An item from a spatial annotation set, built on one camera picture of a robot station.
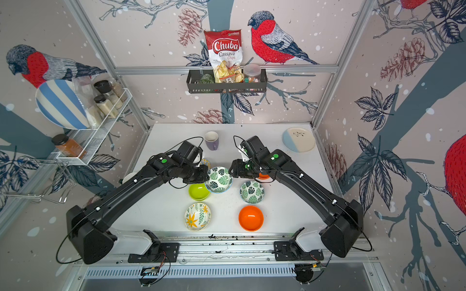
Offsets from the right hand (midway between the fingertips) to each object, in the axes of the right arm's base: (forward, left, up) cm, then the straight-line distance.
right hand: (233, 171), depth 75 cm
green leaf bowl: (0, -9, -21) cm, 23 cm away
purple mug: (+27, +14, -12) cm, 32 cm away
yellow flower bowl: (-13, +17, -20) cm, 29 cm away
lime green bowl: (-1, +18, -19) cm, 26 cm away
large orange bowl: (-13, -8, -19) cm, 24 cm away
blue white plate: (+38, -39, -22) cm, 59 cm away
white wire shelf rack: (+5, +57, +12) cm, 59 cm away
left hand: (-1, +9, -1) cm, 9 cm away
